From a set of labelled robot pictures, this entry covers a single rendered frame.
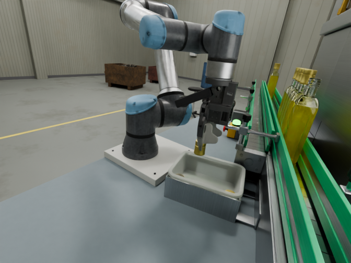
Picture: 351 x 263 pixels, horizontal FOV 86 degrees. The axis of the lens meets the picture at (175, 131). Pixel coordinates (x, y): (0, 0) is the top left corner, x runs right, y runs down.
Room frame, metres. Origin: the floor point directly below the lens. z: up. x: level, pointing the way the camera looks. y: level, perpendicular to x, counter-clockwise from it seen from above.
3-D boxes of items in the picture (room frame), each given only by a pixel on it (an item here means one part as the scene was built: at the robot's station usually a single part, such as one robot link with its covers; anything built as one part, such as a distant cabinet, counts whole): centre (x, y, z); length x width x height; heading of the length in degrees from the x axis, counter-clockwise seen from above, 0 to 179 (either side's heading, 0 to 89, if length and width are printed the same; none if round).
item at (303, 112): (0.56, -0.38, 0.99); 0.06 x 0.06 x 0.21; 70
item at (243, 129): (0.58, -0.25, 0.95); 0.17 x 0.03 x 0.12; 70
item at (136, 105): (0.69, 0.13, 0.94); 0.13 x 0.12 x 0.14; 118
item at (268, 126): (1.40, -0.63, 0.92); 1.75 x 0.01 x 0.08; 160
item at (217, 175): (0.50, -0.12, 0.80); 0.22 x 0.17 x 0.09; 70
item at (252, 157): (0.57, -0.27, 0.85); 0.09 x 0.04 x 0.07; 70
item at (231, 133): (1.00, -0.34, 0.79); 0.07 x 0.07 x 0.07; 70
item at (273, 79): (1.66, -0.78, 1.02); 0.06 x 0.06 x 0.28; 70
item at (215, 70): (0.52, -0.10, 1.14); 0.08 x 0.08 x 0.05
